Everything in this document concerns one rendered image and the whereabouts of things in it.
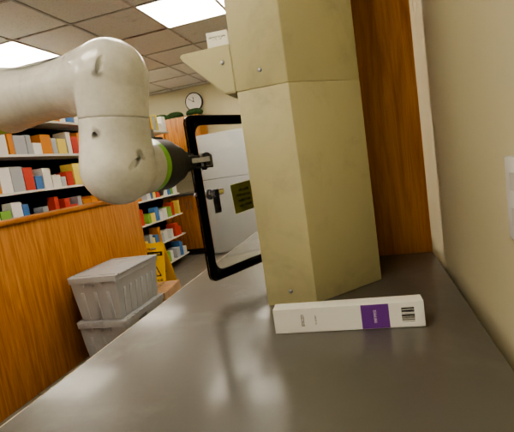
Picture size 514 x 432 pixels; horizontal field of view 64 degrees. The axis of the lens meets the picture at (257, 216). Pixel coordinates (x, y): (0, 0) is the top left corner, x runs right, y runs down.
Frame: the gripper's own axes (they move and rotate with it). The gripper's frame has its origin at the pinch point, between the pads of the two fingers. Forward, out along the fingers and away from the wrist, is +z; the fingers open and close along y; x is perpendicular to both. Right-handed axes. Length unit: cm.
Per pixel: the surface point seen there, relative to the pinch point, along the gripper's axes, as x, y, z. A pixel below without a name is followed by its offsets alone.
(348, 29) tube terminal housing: -24.0, -35.1, 9.0
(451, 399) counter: 34, -42, -39
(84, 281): 65, 161, 148
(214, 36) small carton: -28.0, -5.3, 5.3
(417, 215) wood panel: 23, -48, 33
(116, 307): 86, 142, 151
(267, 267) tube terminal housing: 25.0, -12.4, -3.8
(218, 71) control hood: -18.0, -8.0, -3.8
